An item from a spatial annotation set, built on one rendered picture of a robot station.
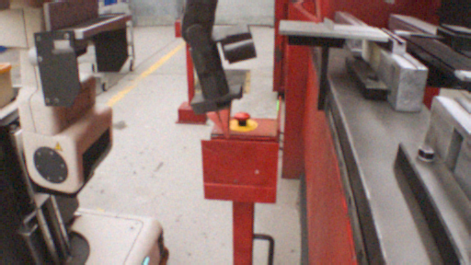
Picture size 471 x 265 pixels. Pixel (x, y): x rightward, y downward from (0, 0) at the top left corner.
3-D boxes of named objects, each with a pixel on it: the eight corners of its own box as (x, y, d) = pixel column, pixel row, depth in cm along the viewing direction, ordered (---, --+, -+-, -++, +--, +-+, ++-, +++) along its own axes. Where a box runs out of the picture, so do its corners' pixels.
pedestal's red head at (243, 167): (218, 156, 96) (216, 93, 89) (278, 160, 95) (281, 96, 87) (203, 200, 78) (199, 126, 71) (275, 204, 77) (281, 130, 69)
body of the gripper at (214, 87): (241, 102, 70) (231, 66, 67) (191, 112, 72) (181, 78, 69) (244, 91, 76) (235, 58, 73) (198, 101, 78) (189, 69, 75)
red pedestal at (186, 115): (181, 113, 299) (176, 14, 264) (210, 115, 296) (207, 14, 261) (174, 123, 281) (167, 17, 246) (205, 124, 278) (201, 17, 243)
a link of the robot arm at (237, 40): (183, 8, 67) (184, 28, 61) (240, -6, 67) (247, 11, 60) (200, 57, 75) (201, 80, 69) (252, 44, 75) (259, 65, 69)
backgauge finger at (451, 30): (386, 34, 92) (387, 17, 90) (466, 44, 89) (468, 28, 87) (398, 42, 81) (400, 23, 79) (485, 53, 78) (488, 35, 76)
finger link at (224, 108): (237, 142, 73) (225, 99, 70) (204, 147, 75) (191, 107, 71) (240, 128, 80) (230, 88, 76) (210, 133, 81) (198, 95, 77)
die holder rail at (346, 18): (334, 30, 164) (335, 11, 160) (346, 31, 163) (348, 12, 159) (351, 52, 119) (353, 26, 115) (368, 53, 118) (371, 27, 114)
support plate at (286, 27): (280, 24, 98) (280, 20, 98) (372, 29, 95) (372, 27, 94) (279, 34, 82) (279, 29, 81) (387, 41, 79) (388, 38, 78)
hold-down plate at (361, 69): (344, 64, 102) (345, 55, 101) (361, 66, 102) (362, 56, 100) (363, 99, 75) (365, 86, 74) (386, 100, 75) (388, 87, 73)
